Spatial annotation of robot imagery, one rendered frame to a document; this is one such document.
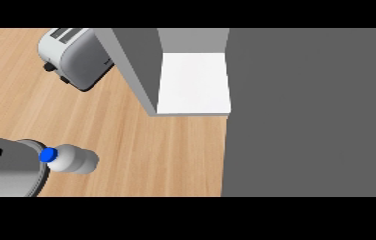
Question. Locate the dark grey cabinet door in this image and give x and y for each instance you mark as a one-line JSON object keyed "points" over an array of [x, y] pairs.
{"points": [[303, 114]]}

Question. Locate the white water bottle blue cap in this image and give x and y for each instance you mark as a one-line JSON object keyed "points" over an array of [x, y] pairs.
{"points": [[75, 159]]}

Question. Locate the silver toaster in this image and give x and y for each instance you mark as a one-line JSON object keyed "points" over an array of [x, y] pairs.
{"points": [[75, 56]]}

